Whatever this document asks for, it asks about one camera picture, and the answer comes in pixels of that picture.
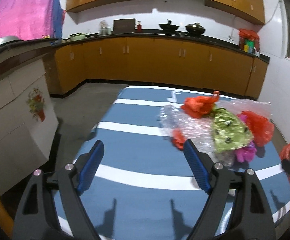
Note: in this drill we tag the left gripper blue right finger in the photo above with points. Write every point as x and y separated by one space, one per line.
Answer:
197 166

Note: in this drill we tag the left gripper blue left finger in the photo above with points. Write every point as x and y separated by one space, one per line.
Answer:
87 165

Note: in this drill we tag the small red wrapper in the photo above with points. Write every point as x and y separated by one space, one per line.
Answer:
178 139

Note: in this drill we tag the large bubble wrap sheet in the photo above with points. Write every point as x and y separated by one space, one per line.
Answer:
197 130

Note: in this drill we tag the green patterned snack bag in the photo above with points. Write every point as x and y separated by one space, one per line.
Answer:
228 131

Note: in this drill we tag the small red plastic bag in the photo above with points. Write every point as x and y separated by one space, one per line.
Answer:
197 107

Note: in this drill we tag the large red plastic bag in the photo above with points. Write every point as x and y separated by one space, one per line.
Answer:
261 128

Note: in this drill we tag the magenta plastic bag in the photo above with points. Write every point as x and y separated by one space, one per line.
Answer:
246 153

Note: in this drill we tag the pinkish bubble wrap sheet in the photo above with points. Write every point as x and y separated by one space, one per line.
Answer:
237 106

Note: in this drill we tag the lower wooden kitchen cabinets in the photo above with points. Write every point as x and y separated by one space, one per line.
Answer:
157 59

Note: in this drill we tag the blue white striped tablecloth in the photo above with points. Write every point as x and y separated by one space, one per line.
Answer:
143 188

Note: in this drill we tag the white cabinet with flower sticker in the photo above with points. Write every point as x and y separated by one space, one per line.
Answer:
28 122

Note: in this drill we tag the black wok with lid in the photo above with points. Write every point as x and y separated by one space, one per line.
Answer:
195 29

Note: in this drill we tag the red bag with condiments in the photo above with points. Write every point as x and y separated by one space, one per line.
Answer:
248 41

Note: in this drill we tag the black wok left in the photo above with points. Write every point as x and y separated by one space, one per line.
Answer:
169 27

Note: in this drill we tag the red bottle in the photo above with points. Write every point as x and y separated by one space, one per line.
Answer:
139 27

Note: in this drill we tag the green basin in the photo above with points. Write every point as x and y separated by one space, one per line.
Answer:
77 36

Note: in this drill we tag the dark cutting board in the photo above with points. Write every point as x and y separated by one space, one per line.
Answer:
123 26

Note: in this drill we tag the glass jar on counter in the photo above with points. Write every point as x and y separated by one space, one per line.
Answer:
104 28

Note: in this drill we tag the pink and blue hanging cloth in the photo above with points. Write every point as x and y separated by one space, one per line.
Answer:
31 19

